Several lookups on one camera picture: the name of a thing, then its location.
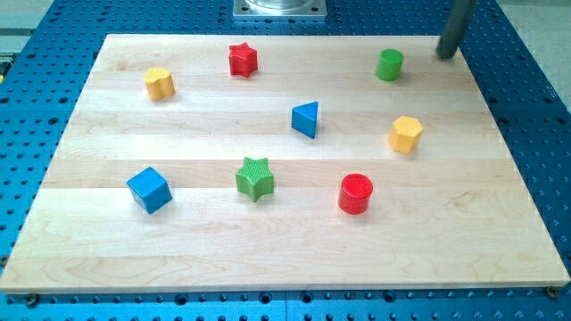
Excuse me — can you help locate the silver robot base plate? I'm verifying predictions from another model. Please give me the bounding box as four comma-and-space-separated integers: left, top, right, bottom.
232, 0, 327, 19

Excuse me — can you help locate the green star block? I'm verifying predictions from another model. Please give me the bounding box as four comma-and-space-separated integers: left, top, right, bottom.
236, 157, 274, 202

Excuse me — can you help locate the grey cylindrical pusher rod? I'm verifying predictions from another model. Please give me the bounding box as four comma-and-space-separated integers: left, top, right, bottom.
435, 0, 477, 59

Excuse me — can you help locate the yellow heart block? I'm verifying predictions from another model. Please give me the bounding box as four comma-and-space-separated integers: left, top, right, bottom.
144, 67, 176, 101

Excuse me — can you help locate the red star block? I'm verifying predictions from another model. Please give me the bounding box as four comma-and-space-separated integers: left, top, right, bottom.
228, 43, 258, 78

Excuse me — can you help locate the red cylinder block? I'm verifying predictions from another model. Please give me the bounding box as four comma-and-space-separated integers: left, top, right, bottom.
337, 173, 374, 215

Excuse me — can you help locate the yellow hexagon block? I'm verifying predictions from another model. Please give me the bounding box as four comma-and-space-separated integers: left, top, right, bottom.
388, 116, 424, 153

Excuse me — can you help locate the wooden board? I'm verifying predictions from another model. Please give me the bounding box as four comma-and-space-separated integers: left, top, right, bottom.
1, 34, 569, 293

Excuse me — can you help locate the blue triangle block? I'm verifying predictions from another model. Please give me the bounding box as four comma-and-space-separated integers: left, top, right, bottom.
291, 102, 319, 139

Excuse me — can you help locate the green cylinder block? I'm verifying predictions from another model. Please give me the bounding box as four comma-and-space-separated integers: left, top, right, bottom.
376, 48, 404, 81

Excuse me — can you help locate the blue cube block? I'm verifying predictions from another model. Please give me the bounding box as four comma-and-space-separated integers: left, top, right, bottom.
127, 167, 172, 214

